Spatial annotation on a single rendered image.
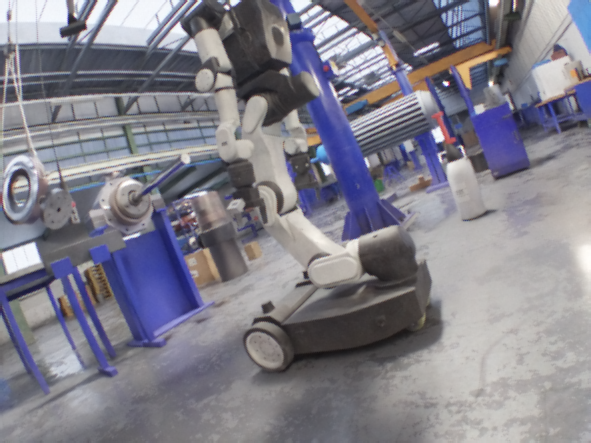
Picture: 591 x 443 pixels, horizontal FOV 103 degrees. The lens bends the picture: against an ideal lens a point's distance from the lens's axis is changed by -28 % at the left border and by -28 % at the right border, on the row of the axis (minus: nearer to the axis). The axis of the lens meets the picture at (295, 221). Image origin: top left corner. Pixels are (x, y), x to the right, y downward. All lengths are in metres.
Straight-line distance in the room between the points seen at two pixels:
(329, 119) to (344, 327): 2.32
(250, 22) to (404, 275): 1.06
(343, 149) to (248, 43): 1.97
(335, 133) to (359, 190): 0.57
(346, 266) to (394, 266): 0.17
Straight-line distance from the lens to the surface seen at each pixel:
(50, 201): 1.69
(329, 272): 1.17
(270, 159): 1.24
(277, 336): 1.17
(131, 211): 2.70
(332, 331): 1.13
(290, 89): 1.20
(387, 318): 1.09
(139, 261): 2.93
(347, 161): 3.06
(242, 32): 1.32
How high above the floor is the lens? 0.55
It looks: 3 degrees down
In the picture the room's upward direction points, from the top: 22 degrees counter-clockwise
